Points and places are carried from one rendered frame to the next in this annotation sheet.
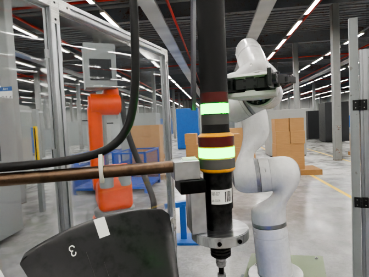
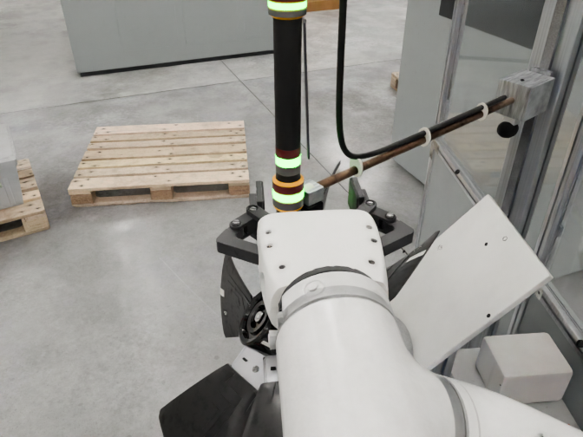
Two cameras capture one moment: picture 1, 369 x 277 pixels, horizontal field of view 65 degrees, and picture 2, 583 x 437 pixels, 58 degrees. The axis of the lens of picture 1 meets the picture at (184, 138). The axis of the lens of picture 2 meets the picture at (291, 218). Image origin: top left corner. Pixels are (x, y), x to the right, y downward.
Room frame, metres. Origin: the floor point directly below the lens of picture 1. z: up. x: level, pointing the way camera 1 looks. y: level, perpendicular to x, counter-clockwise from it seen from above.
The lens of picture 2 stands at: (0.89, -0.33, 1.93)
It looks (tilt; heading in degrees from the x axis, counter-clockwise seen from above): 34 degrees down; 151
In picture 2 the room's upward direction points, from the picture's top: straight up
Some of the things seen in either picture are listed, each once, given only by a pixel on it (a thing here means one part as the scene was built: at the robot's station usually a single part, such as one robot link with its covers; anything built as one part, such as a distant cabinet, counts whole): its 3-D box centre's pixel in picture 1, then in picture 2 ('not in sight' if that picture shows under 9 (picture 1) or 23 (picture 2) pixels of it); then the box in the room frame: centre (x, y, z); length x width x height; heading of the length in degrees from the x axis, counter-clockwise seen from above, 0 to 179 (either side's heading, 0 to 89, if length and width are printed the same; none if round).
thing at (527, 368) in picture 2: not in sight; (519, 362); (0.40, 0.57, 0.92); 0.17 x 0.16 x 0.11; 66
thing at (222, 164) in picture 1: (217, 162); (288, 198); (0.35, -0.04, 1.54); 0.04 x 0.04 x 0.01
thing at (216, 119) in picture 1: (214, 119); (288, 166); (0.35, -0.04, 1.59); 0.03 x 0.03 x 0.01
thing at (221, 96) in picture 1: (214, 98); (288, 149); (0.35, -0.04, 1.62); 0.03 x 0.03 x 0.01
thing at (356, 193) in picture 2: not in sight; (371, 207); (0.57, -0.07, 1.66); 0.07 x 0.03 x 0.03; 156
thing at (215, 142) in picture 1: (216, 140); (288, 183); (0.35, -0.04, 1.56); 0.04 x 0.04 x 0.01
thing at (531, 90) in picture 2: not in sight; (525, 94); (0.22, 0.58, 1.54); 0.10 x 0.07 x 0.09; 101
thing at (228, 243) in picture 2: (275, 82); (262, 245); (0.57, -0.18, 1.66); 0.08 x 0.06 x 0.01; 63
